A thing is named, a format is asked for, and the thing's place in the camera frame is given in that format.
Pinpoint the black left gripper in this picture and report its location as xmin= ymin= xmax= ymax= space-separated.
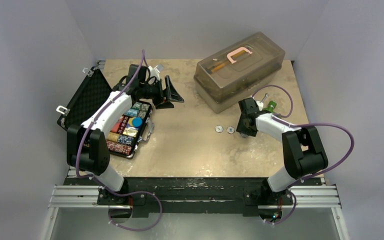
xmin=139 ymin=76 xmax=183 ymax=109

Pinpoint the blue round button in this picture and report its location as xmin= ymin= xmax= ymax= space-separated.
xmin=132 ymin=117 xmax=143 ymax=128

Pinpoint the yellow big blind button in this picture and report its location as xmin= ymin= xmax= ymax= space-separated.
xmin=127 ymin=117 xmax=133 ymax=126

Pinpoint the clear dealer button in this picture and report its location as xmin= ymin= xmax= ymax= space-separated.
xmin=123 ymin=127 xmax=138 ymax=137

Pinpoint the red playing card deck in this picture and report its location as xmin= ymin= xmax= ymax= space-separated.
xmin=110 ymin=122 xmax=125 ymax=134

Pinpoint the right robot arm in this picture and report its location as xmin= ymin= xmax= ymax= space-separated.
xmin=236 ymin=97 xmax=329 ymax=204

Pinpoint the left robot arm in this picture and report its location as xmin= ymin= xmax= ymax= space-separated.
xmin=66 ymin=64 xmax=185 ymax=205

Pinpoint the black poker set case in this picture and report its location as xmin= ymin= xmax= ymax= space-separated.
xmin=57 ymin=66 xmax=153 ymax=159

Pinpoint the green grey chip row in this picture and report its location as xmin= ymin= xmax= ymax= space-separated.
xmin=131 ymin=101 xmax=151 ymax=113

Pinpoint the green plastic faucet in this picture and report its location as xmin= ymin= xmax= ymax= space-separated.
xmin=264 ymin=100 xmax=277 ymax=114

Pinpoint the silver open-end wrench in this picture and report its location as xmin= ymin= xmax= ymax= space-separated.
xmin=261 ymin=93 xmax=269 ymax=102

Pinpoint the light blue chip row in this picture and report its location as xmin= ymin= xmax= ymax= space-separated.
xmin=124 ymin=108 xmax=147 ymax=119

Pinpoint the hammer inside tool box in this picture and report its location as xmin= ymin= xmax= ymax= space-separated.
xmin=205 ymin=60 xmax=231 ymax=74

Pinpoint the red dice row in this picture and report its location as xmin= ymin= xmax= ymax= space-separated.
xmin=119 ymin=116 xmax=129 ymax=131

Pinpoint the translucent brown tool box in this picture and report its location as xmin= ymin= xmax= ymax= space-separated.
xmin=193 ymin=32 xmax=285 ymax=114

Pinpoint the yellow blue chip row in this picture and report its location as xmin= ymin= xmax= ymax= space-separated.
xmin=106 ymin=132 xmax=135 ymax=146

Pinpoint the red white chip row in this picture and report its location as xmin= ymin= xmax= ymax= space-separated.
xmin=106 ymin=140 xmax=132 ymax=156

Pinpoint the silver case handle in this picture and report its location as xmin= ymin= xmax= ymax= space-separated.
xmin=138 ymin=117 xmax=155 ymax=143

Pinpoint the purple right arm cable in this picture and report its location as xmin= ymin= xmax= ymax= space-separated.
xmin=251 ymin=84 xmax=356 ymax=226

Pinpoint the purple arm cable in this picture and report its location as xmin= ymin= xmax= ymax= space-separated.
xmin=75 ymin=49 xmax=163 ymax=233
xmin=251 ymin=84 xmax=356 ymax=226

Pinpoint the pink tool box handle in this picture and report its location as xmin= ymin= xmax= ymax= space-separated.
xmin=226 ymin=46 xmax=253 ymax=64

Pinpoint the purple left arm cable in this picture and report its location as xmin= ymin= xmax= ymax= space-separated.
xmin=75 ymin=49 xmax=163 ymax=233

